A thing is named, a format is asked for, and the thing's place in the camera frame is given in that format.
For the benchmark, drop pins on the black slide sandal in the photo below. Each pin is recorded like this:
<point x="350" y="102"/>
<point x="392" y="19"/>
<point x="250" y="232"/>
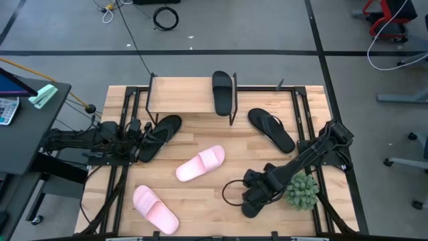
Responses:
<point x="251" y="212"/>
<point x="222" y="97"/>

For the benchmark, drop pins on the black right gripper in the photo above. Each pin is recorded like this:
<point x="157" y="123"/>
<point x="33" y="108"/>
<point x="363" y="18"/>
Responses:
<point x="261" y="184"/>

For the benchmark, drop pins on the grey table base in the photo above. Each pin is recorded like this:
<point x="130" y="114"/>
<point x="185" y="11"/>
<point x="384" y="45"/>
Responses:
<point x="401" y="98"/>

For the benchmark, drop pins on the black flip-flop sandal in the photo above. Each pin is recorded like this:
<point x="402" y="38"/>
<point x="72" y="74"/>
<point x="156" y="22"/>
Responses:
<point x="257" y="117"/>
<point x="168" y="125"/>

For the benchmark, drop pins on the grey office chair base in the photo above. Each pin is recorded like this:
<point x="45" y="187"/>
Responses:
<point x="408" y="163"/>

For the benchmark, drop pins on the mint green stapler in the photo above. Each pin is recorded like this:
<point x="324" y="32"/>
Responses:
<point x="43" y="96"/>

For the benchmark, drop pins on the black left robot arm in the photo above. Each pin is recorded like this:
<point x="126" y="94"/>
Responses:
<point x="77" y="137"/>

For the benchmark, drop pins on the dark grey desk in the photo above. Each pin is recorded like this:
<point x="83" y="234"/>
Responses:
<point x="30" y="134"/>

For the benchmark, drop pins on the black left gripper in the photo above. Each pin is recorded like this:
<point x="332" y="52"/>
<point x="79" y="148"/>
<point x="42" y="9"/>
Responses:
<point x="133" y="140"/>

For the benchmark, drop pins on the wooden shelf black metal frame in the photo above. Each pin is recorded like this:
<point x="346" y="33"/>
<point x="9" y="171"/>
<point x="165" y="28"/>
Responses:
<point x="180" y="95"/>

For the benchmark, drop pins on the pink slide sandal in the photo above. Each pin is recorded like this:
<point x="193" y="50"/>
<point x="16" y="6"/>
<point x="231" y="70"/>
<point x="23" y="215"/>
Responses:
<point x="200" y="164"/>
<point x="155" y="211"/>

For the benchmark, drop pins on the black monitor screen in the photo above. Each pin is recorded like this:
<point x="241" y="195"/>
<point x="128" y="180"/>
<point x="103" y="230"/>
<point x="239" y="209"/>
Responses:
<point x="10" y="87"/>

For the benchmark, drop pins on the black metal table frame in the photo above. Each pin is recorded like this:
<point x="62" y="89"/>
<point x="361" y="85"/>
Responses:
<point x="261" y="89"/>

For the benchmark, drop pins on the red and black cart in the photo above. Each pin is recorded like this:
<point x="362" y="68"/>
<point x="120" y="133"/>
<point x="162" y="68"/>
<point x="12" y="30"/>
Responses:
<point x="381" y="20"/>

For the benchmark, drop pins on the white calculator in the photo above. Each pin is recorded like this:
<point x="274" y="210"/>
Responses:
<point x="8" y="110"/>

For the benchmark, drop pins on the black box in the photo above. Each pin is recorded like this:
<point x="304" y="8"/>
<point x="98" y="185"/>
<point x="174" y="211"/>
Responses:
<point x="154" y="1"/>

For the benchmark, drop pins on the green artificial succulent plant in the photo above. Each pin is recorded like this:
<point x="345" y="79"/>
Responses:
<point x="302" y="191"/>

